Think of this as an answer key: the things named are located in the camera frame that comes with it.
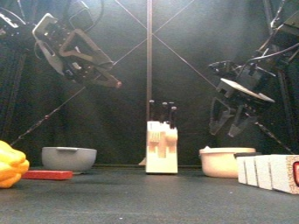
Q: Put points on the white wooden knife block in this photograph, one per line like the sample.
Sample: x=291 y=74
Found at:
x=160 y=151

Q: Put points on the small white box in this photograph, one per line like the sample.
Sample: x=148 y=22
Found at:
x=240 y=170
x=263 y=172
x=251 y=170

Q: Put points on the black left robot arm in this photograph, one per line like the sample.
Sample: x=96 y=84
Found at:
x=11 y=26

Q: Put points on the yellow toy bell pepper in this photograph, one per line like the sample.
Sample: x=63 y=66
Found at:
x=11 y=166

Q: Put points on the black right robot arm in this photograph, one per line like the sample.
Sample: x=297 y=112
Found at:
x=285 y=32

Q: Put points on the white box with red print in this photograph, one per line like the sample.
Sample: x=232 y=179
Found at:
x=285 y=173

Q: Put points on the white round rice bowl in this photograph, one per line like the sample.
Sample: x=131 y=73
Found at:
x=219 y=163

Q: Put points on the diagonal metal brace rod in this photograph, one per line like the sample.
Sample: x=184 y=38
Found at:
x=183 y=59
x=57 y=108

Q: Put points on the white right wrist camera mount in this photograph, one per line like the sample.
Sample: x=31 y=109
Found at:
x=244 y=89

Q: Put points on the red flat block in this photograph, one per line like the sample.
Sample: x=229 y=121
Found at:
x=47 y=174

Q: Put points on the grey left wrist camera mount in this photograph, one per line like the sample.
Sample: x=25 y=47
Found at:
x=47 y=35

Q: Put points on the grey toy pot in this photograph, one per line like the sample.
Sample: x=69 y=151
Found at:
x=69 y=159

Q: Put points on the vertical metal frame pole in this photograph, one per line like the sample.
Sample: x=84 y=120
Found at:
x=148 y=58

